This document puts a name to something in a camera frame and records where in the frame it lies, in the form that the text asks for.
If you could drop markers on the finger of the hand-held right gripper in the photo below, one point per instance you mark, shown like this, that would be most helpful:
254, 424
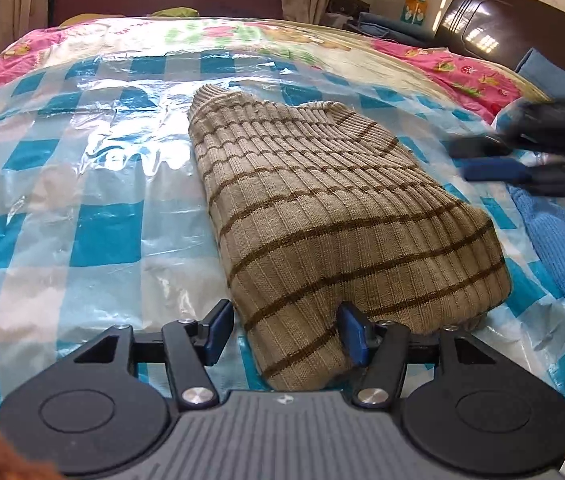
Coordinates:
492, 170
479, 146

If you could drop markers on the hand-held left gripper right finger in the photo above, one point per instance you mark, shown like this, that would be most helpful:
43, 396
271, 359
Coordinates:
352, 335

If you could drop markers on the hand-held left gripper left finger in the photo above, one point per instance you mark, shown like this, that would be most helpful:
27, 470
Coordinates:
219, 332

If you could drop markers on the beige striped knit sweater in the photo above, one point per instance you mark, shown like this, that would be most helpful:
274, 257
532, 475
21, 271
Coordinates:
322, 220

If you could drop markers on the blue pillow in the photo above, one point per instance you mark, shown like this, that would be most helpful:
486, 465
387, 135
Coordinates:
537, 70

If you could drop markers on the pink floral bedsheet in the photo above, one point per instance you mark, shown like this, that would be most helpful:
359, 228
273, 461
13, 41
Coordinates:
462, 72

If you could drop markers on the blue knit garment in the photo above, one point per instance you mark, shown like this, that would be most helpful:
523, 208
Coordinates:
557, 240

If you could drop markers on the dark brown headboard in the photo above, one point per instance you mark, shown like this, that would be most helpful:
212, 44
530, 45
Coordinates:
502, 25

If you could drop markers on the folded blue cloths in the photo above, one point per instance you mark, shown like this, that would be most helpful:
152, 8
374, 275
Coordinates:
382, 24

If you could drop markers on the dark box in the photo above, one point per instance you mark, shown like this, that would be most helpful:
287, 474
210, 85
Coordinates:
345, 2

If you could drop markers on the blue checked plastic sheet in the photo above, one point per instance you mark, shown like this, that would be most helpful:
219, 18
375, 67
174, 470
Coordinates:
62, 210

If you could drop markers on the yellow-green pillow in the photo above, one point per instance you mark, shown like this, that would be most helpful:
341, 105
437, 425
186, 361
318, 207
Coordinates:
172, 13

